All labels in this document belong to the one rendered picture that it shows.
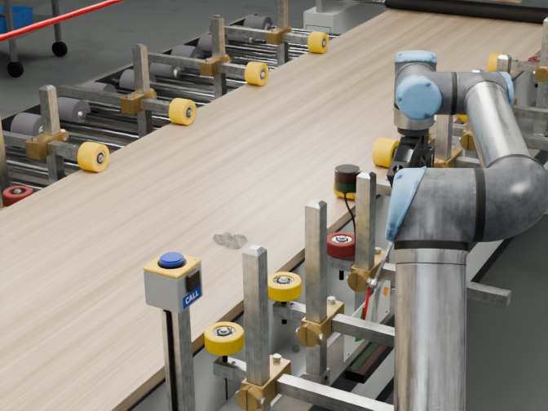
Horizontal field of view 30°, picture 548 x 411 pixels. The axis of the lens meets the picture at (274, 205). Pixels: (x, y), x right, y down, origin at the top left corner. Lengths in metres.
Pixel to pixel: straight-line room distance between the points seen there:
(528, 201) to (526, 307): 2.49
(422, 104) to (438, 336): 0.68
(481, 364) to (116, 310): 1.81
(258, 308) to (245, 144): 1.22
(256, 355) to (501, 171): 0.64
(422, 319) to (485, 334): 2.32
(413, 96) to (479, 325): 1.94
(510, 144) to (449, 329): 0.37
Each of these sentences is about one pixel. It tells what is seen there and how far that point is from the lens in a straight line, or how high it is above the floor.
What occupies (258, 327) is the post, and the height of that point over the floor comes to 0.98.
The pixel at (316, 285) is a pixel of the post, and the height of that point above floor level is 0.95.
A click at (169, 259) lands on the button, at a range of 1.65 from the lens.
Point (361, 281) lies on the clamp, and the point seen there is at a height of 0.85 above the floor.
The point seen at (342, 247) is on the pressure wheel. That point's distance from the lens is 2.43.
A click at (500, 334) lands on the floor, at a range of 3.89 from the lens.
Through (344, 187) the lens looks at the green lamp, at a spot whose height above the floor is 1.07.
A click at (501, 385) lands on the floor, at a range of 3.61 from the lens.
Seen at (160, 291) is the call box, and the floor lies 1.18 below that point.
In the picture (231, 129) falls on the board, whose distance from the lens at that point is 3.22.
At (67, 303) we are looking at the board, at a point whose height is 0.90.
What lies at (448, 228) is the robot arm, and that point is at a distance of 1.58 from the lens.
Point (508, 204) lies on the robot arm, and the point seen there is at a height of 1.34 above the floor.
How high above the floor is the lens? 1.97
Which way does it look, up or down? 24 degrees down
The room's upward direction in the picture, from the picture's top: 1 degrees counter-clockwise
